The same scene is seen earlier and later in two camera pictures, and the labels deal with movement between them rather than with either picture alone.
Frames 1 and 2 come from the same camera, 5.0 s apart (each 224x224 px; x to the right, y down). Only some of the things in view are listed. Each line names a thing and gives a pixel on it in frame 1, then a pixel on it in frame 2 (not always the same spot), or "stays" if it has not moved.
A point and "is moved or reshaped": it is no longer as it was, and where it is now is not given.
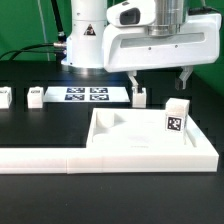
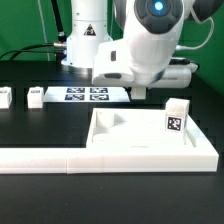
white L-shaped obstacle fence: [202, 157] stays
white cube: [5, 97] stays
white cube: [35, 97] stays
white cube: [139, 100] is moved or reshaped
